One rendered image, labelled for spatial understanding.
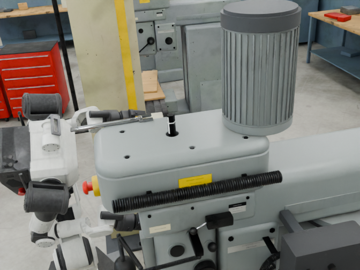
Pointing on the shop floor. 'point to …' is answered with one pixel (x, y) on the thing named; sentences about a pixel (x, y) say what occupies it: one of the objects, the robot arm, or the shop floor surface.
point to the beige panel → (108, 67)
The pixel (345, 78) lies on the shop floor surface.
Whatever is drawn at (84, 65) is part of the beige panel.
